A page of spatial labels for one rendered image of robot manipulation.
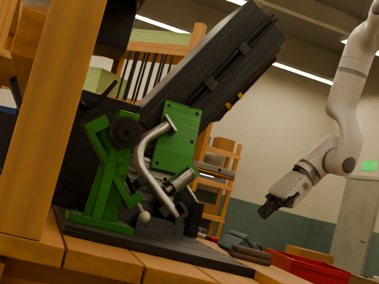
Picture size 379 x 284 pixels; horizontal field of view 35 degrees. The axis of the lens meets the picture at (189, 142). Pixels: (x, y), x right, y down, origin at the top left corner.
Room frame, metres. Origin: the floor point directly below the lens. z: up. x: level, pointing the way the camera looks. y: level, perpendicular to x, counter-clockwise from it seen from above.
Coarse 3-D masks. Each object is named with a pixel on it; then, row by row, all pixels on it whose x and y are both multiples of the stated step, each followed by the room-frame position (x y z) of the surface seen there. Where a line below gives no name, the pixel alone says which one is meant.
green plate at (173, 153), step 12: (168, 108) 1.72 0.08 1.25; (180, 108) 1.73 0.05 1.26; (192, 108) 1.74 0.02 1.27; (180, 120) 1.72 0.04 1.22; (192, 120) 1.73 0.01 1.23; (168, 132) 1.70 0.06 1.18; (180, 132) 1.71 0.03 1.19; (192, 132) 1.72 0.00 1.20; (156, 144) 1.68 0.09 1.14; (168, 144) 1.69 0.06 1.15; (180, 144) 1.71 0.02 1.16; (192, 144) 1.72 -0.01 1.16; (156, 156) 1.68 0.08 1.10; (168, 156) 1.69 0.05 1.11; (180, 156) 1.70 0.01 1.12; (192, 156) 1.71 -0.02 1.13; (156, 168) 1.67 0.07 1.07; (168, 168) 1.68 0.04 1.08; (180, 168) 1.69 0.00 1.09
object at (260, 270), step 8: (200, 240) 1.83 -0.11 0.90; (208, 240) 1.93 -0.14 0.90; (216, 248) 1.64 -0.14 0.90; (248, 264) 1.39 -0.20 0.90; (256, 264) 1.45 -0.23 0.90; (256, 272) 1.31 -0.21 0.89; (264, 272) 1.30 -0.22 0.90; (272, 272) 1.35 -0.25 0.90; (280, 272) 1.41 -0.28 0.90; (288, 272) 1.47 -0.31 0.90; (256, 280) 1.30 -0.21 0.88; (264, 280) 1.26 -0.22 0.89; (272, 280) 1.22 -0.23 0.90; (280, 280) 1.21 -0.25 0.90; (288, 280) 1.26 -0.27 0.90; (296, 280) 1.31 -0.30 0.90; (304, 280) 1.36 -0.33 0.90
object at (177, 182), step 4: (188, 168) 1.66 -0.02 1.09; (184, 172) 1.66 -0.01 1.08; (188, 172) 1.66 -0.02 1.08; (192, 172) 1.66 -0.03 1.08; (176, 176) 1.66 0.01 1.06; (180, 176) 1.65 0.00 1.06; (184, 176) 1.65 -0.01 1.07; (188, 176) 1.66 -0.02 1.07; (192, 176) 1.66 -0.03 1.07; (172, 180) 1.64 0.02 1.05; (176, 180) 1.64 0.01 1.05; (180, 180) 1.65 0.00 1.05; (184, 180) 1.65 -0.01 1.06; (188, 180) 1.66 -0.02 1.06; (168, 184) 1.66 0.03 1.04; (172, 184) 1.64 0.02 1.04; (176, 184) 1.64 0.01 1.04; (180, 184) 1.64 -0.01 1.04; (176, 188) 1.64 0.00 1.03
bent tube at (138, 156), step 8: (168, 120) 1.67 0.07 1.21; (152, 128) 1.66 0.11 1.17; (160, 128) 1.66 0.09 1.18; (168, 128) 1.67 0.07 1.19; (176, 128) 1.67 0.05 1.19; (144, 136) 1.64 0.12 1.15; (152, 136) 1.65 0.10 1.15; (144, 144) 1.64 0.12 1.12; (136, 152) 1.63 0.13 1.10; (136, 160) 1.62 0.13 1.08; (136, 168) 1.63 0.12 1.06; (144, 168) 1.62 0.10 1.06; (144, 176) 1.62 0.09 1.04; (152, 176) 1.63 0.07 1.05; (152, 184) 1.62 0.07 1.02; (152, 192) 1.63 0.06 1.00; (160, 192) 1.62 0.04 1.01; (160, 200) 1.62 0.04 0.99; (168, 200) 1.63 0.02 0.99; (168, 208) 1.62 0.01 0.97; (176, 208) 1.63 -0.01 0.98; (176, 216) 1.62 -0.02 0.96
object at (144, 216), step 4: (140, 208) 1.42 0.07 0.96; (140, 212) 1.42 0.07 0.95; (144, 212) 1.42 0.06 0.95; (148, 212) 1.42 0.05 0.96; (140, 216) 1.41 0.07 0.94; (144, 216) 1.41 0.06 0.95; (148, 216) 1.42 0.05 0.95; (140, 220) 1.42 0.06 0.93; (144, 220) 1.41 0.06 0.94; (148, 220) 1.42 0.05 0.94
